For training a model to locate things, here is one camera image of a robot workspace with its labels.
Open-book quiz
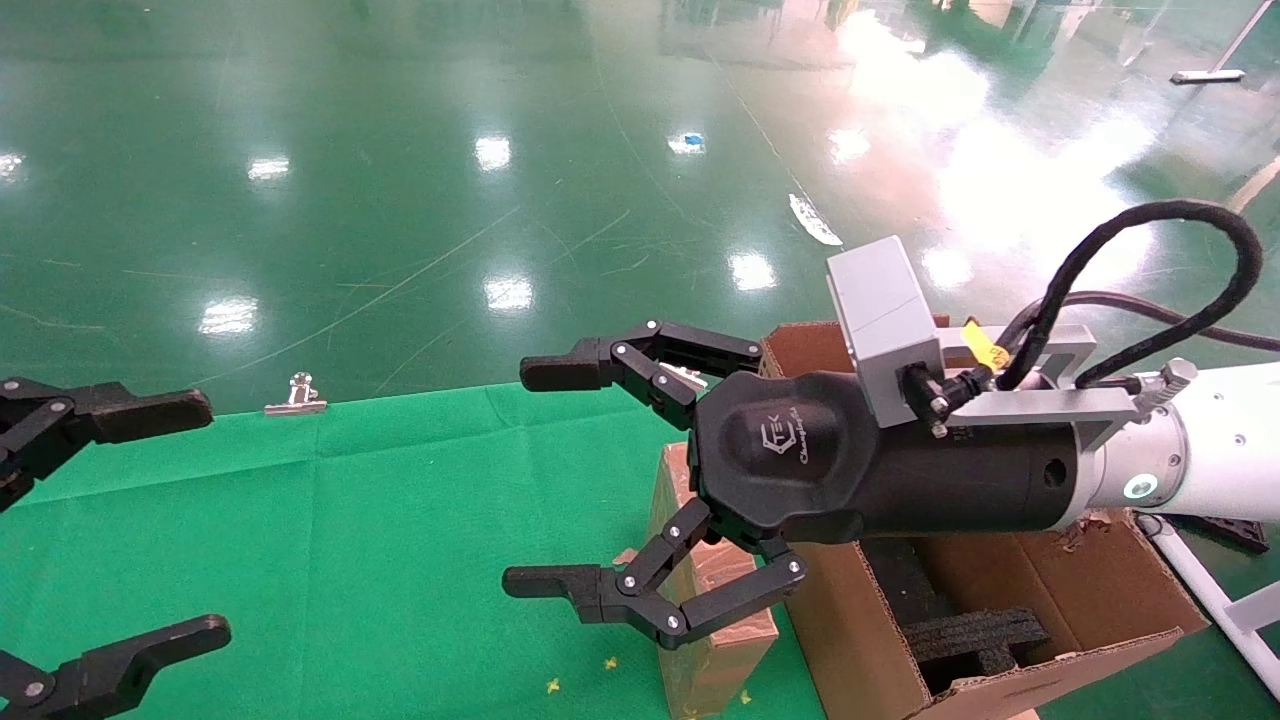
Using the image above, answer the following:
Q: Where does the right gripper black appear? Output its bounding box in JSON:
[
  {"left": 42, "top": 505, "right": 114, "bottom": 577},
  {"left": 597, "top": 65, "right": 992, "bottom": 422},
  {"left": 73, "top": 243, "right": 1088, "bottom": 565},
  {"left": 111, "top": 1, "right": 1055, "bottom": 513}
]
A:
[{"left": 502, "top": 320, "right": 1093, "bottom": 651}]

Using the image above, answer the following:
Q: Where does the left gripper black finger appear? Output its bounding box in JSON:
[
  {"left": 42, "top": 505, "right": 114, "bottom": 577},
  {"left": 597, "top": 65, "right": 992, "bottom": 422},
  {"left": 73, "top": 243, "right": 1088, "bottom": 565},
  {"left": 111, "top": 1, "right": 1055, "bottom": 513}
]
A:
[
  {"left": 0, "top": 614, "right": 233, "bottom": 720},
  {"left": 0, "top": 377, "right": 215, "bottom": 513}
]

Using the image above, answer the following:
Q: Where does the small brown cardboard box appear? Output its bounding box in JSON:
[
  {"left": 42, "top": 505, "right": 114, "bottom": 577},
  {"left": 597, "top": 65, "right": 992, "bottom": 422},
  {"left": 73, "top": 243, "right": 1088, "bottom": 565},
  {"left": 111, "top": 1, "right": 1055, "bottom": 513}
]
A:
[{"left": 648, "top": 442, "right": 781, "bottom": 720}]

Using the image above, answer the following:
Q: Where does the large open cardboard carton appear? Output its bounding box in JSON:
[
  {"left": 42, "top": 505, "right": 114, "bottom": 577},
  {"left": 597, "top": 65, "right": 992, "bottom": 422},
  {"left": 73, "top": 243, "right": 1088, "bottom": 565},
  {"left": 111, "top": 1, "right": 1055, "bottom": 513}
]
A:
[{"left": 760, "top": 320, "right": 1211, "bottom": 720}]

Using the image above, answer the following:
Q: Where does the large green table cloth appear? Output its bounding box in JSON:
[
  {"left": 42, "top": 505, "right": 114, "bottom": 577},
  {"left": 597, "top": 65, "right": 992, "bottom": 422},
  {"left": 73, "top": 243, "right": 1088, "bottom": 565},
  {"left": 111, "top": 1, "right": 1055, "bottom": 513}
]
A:
[{"left": 0, "top": 383, "right": 827, "bottom": 720}]

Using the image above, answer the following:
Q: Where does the long black foam block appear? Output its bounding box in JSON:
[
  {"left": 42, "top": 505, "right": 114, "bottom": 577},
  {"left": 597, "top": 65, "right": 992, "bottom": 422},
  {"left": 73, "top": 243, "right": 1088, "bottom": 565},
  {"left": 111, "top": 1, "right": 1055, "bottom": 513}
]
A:
[{"left": 905, "top": 608, "right": 1051, "bottom": 693}]

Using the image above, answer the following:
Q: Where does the black grid plate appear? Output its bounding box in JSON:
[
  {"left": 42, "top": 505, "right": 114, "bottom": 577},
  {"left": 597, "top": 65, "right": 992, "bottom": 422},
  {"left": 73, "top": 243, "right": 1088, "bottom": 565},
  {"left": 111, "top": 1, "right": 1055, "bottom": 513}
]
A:
[{"left": 1190, "top": 515, "right": 1271, "bottom": 554}]

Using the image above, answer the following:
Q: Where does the grey floor mop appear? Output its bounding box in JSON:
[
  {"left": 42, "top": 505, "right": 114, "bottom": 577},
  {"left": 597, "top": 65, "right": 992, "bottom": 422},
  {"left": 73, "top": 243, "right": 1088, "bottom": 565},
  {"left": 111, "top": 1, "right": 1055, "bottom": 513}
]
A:
[{"left": 1170, "top": 0, "right": 1280, "bottom": 85}]

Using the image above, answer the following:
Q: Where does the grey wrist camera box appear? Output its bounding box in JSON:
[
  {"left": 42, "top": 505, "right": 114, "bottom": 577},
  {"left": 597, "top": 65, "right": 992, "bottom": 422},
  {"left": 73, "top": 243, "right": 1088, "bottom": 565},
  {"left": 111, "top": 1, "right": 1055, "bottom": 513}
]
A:
[{"left": 826, "top": 236, "right": 946, "bottom": 429}]

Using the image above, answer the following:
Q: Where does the yellow cable tag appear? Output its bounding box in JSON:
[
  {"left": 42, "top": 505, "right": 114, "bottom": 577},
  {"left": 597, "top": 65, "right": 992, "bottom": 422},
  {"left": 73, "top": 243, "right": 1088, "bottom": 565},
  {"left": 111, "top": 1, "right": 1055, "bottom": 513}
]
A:
[{"left": 962, "top": 318, "right": 1009, "bottom": 369}]

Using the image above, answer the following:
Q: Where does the grey metal camera bracket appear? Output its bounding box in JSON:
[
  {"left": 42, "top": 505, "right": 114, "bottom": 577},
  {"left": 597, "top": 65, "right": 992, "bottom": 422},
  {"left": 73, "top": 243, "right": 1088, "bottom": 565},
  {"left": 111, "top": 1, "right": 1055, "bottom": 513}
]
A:
[{"left": 940, "top": 325, "right": 1196, "bottom": 451}]

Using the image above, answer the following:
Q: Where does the white tube frame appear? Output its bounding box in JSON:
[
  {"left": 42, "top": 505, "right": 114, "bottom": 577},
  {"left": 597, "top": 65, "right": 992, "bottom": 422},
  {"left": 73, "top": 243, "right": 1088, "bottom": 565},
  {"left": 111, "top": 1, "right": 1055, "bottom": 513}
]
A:
[{"left": 1140, "top": 512, "right": 1280, "bottom": 701}]

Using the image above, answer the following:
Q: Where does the thick black braided cable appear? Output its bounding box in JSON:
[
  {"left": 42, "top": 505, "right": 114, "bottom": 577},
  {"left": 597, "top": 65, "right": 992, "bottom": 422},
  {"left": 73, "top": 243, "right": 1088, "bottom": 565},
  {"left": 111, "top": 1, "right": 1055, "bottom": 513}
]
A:
[{"left": 998, "top": 200, "right": 1264, "bottom": 393}]

